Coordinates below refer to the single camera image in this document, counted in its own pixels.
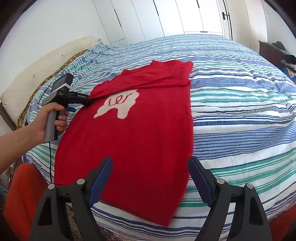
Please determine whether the white wardrobe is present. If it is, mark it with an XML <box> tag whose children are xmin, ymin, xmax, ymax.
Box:
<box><xmin>92</xmin><ymin>0</ymin><xmax>226</xmax><ymax>45</ymax></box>

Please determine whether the orange patterned bed sheet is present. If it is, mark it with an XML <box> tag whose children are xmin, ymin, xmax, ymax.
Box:
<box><xmin>16</xmin><ymin>50</ymin><xmax>88</xmax><ymax>128</ymax></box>

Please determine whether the orange fuzzy blanket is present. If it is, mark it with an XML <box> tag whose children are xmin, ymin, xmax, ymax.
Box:
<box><xmin>2</xmin><ymin>162</ymin><xmax>56</xmax><ymax>241</ymax></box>

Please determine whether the cream padded headboard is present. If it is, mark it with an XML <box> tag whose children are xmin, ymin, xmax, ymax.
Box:
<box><xmin>0</xmin><ymin>35</ymin><xmax>99</xmax><ymax>130</ymax></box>

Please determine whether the white door with black handle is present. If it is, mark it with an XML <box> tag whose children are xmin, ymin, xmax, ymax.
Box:
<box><xmin>218</xmin><ymin>0</ymin><xmax>249</xmax><ymax>43</ymax></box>

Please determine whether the red knit sweater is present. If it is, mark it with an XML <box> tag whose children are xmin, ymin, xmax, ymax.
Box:
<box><xmin>54</xmin><ymin>60</ymin><xmax>195</xmax><ymax>227</ymax></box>

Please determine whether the striped blue green blanket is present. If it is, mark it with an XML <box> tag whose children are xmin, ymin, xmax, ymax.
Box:
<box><xmin>22</xmin><ymin>35</ymin><xmax>296</xmax><ymax>239</ymax></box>

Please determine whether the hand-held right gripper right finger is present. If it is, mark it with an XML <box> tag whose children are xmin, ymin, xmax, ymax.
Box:
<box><xmin>188</xmin><ymin>156</ymin><xmax>273</xmax><ymax>241</ymax></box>

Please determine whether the person's left hand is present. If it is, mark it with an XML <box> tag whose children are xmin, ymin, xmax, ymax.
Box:
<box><xmin>30</xmin><ymin>102</ymin><xmax>70</xmax><ymax>145</ymax></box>

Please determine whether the person's left forearm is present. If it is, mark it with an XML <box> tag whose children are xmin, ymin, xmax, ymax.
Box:
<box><xmin>0</xmin><ymin>124</ymin><xmax>44</xmax><ymax>176</ymax></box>

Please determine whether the dark wooden dresser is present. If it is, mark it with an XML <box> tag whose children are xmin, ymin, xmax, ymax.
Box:
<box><xmin>258</xmin><ymin>40</ymin><xmax>296</xmax><ymax>70</ymax></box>

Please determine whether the pile of clothes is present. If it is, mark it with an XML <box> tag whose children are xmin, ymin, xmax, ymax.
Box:
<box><xmin>272</xmin><ymin>41</ymin><xmax>296</xmax><ymax>78</ymax></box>

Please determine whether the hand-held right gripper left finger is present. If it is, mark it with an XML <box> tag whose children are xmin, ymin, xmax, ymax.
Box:
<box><xmin>30</xmin><ymin>157</ymin><xmax>114</xmax><ymax>241</ymax></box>

